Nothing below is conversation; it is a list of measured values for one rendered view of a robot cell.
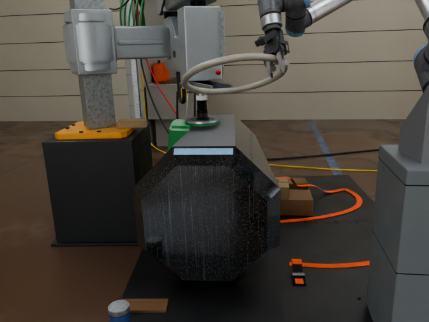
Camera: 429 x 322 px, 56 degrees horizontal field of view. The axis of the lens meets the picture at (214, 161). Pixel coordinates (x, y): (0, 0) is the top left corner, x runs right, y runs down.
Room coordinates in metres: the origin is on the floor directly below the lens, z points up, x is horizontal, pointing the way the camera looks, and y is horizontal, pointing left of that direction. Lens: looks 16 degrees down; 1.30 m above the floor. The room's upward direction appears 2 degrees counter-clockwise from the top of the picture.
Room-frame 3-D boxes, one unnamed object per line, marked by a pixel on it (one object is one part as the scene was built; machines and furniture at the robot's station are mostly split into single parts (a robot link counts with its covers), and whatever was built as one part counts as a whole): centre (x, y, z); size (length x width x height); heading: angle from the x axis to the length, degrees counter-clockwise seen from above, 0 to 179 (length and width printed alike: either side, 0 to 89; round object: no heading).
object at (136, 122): (2.79, 0.57, 0.81); 0.20 x 0.10 x 0.05; 96
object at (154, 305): (1.81, 0.39, 0.02); 0.25 x 0.10 x 0.01; 88
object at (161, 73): (5.84, 0.70, 1.00); 0.50 x 0.22 x 0.33; 172
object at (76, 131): (2.86, 0.82, 0.76); 0.49 x 0.49 x 0.05; 88
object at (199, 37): (2.60, 0.09, 1.31); 0.36 x 0.22 x 0.45; 15
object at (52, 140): (2.86, 0.82, 0.37); 0.66 x 0.66 x 0.74; 88
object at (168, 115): (5.93, 0.47, 0.43); 1.30 x 0.62 x 0.86; 172
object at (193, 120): (2.52, 0.07, 0.86); 0.21 x 0.21 x 0.01
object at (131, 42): (2.95, 0.64, 1.35); 0.74 x 0.34 x 0.25; 118
